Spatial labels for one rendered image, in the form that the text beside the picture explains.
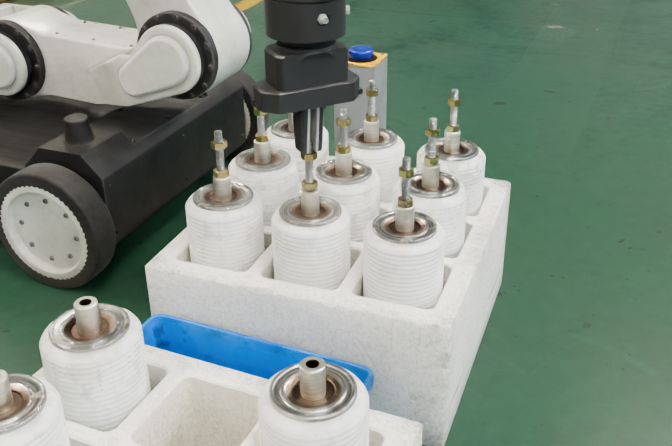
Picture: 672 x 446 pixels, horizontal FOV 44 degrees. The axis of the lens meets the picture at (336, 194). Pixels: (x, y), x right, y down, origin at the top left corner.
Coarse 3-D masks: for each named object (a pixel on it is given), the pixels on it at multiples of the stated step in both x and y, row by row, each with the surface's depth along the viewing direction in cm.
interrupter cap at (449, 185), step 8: (416, 176) 108; (440, 176) 108; (448, 176) 108; (416, 184) 106; (440, 184) 106; (448, 184) 106; (456, 184) 106; (416, 192) 104; (424, 192) 104; (432, 192) 104; (440, 192) 104; (448, 192) 103; (456, 192) 104
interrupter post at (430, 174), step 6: (426, 168) 104; (432, 168) 104; (438, 168) 104; (426, 174) 105; (432, 174) 104; (438, 174) 105; (426, 180) 105; (432, 180) 105; (438, 180) 105; (426, 186) 105; (432, 186) 105; (438, 186) 106
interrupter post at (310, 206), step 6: (306, 192) 98; (312, 192) 98; (318, 192) 98; (306, 198) 98; (312, 198) 98; (318, 198) 99; (306, 204) 98; (312, 204) 98; (318, 204) 99; (306, 210) 99; (312, 210) 99; (318, 210) 99
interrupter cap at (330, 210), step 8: (288, 200) 102; (296, 200) 102; (320, 200) 102; (328, 200) 102; (280, 208) 100; (288, 208) 100; (296, 208) 101; (320, 208) 101; (328, 208) 100; (336, 208) 100; (280, 216) 99; (288, 216) 99; (296, 216) 99; (304, 216) 99; (312, 216) 99; (320, 216) 99; (328, 216) 98; (336, 216) 98; (296, 224) 97; (304, 224) 97; (312, 224) 97; (320, 224) 97
